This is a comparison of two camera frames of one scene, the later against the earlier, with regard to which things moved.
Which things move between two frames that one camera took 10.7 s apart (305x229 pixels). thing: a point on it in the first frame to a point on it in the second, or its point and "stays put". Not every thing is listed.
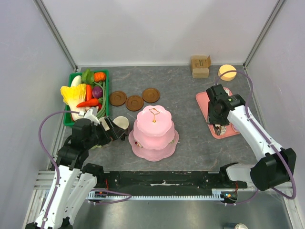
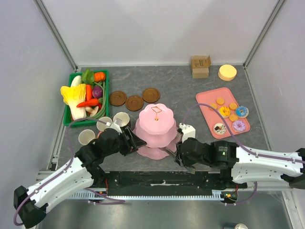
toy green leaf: [87, 77] stays put
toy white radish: [76, 81] stays put
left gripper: [110, 133] to [134, 142]
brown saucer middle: [134, 103] stays put
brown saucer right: [151, 95] stays put
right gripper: [212, 119] to [177, 152]
